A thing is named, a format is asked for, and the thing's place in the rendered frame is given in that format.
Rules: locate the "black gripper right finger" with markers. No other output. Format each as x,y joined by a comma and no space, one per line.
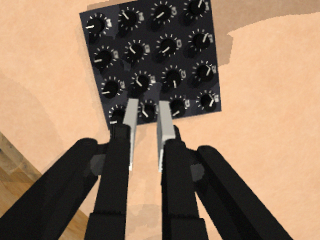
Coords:
235,210

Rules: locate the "black knob box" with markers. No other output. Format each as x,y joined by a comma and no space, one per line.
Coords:
180,27

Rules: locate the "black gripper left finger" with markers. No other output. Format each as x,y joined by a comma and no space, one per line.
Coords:
44,211

